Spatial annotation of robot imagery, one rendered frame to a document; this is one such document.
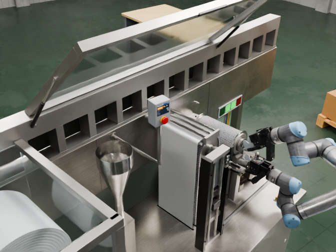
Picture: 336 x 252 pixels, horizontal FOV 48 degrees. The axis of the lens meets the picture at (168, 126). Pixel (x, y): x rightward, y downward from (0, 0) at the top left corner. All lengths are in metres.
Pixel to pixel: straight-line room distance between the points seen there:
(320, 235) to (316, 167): 0.91
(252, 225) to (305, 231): 1.37
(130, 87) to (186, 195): 0.59
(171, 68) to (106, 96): 0.40
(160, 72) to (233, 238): 0.89
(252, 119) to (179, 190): 2.87
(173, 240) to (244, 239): 0.35
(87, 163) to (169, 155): 0.39
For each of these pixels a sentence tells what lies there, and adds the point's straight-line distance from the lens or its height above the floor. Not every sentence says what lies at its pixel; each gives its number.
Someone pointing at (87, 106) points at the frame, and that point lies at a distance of 1.58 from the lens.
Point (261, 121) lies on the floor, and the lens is 4.66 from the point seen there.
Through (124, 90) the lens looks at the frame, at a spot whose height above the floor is 1.61.
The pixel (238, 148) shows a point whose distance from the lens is 1.96.
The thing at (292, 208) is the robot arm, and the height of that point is 1.06.
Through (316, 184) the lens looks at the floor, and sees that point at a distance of 3.88.
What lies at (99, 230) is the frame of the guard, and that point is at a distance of 1.06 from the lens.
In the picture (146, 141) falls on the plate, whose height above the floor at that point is 1.28.
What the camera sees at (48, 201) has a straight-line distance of 1.19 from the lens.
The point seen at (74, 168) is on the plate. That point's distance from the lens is 1.68.
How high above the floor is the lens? 2.38
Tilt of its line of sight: 33 degrees down
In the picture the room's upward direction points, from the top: 1 degrees clockwise
